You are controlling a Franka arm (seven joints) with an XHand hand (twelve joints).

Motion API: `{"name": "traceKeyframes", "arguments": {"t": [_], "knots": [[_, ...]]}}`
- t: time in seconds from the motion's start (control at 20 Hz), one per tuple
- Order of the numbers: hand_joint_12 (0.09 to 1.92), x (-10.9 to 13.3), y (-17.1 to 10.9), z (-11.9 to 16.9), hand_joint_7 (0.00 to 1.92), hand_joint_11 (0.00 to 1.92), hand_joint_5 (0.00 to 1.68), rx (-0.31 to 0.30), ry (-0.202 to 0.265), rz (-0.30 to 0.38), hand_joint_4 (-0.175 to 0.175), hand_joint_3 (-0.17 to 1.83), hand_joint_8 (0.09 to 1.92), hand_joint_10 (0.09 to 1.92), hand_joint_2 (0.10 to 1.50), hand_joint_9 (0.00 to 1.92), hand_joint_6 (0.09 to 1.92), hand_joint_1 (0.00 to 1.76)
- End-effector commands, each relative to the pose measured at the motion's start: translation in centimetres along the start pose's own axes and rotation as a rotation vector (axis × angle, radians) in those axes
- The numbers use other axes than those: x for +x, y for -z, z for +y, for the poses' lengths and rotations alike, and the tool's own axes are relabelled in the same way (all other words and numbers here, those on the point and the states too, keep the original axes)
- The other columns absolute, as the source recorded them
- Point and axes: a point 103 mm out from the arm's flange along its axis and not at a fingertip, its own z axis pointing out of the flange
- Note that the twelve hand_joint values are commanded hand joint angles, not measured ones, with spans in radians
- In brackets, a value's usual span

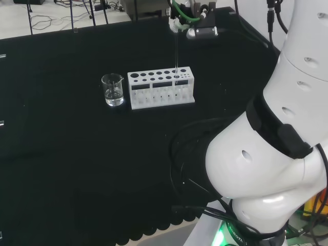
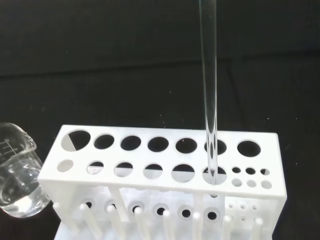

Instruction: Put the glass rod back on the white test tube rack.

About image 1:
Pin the clear glass rod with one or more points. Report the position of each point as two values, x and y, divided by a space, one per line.
176 56

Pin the white test tube rack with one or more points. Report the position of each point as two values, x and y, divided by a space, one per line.
161 89

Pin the yellow stop button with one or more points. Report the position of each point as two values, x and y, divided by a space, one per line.
314 205

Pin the black tripod leg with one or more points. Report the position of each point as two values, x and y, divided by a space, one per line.
105 11
72 14
92 12
29 18

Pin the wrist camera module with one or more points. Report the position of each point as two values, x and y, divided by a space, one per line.
202 32

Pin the clear glass beaker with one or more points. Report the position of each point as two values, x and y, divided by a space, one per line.
113 92

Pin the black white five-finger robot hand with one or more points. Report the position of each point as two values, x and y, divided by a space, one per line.
205 18

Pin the black bench cloth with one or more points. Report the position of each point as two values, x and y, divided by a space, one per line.
77 153

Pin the grey box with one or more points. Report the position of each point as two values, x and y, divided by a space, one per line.
146 9

